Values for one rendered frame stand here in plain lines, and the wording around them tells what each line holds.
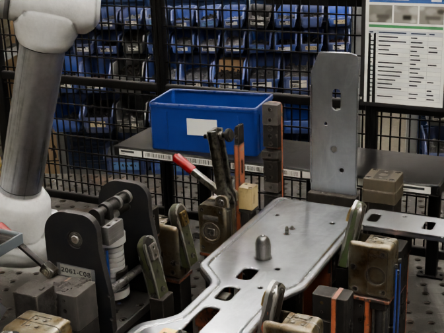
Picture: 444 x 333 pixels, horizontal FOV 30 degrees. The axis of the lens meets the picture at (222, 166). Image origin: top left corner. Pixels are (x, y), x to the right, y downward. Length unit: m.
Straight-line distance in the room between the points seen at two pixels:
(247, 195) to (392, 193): 0.33
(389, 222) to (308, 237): 0.20
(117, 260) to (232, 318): 0.25
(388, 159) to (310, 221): 0.39
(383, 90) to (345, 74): 0.30
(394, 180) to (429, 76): 0.35
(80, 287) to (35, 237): 0.64
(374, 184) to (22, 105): 0.81
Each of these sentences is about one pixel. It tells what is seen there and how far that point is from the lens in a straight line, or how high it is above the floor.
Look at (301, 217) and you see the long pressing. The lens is 1.85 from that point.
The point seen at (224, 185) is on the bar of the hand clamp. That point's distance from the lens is 1.77.
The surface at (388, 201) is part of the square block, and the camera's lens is 1.93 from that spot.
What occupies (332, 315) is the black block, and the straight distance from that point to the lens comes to 1.55.
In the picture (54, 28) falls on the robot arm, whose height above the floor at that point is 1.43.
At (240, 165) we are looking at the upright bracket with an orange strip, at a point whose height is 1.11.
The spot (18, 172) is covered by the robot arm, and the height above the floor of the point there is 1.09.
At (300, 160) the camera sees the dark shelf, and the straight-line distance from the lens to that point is 2.13.
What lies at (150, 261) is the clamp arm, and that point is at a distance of 1.52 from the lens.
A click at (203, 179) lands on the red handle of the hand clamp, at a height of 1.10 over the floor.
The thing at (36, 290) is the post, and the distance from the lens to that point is 1.38.
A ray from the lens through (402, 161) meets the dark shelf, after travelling 2.14.
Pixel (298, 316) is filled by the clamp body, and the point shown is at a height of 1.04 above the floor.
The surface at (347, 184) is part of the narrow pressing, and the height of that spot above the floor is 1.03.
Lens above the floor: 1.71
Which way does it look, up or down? 19 degrees down
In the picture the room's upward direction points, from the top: 2 degrees counter-clockwise
